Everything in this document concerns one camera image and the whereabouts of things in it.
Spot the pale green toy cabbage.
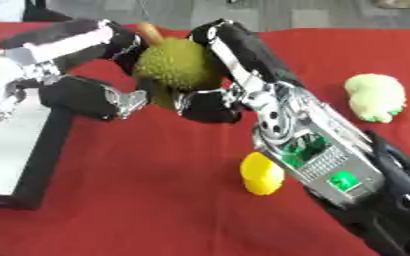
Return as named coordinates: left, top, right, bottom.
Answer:
left=343, top=73, right=408, bottom=124

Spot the yellow toy corn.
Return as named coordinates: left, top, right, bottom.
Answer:
left=238, top=151, right=288, bottom=196

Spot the green toy durian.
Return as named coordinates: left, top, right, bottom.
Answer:
left=131, top=21, right=226, bottom=112

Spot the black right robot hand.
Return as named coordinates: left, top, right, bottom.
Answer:
left=173, top=18, right=305, bottom=125

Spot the black box white inside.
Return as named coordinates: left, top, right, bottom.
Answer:
left=0, top=87, right=76, bottom=211

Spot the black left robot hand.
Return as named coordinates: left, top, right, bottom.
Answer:
left=0, top=18, right=153, bottom=122

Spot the dark object beyond table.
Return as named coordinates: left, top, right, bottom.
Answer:
left=21, top=0, right=74, bottom=23

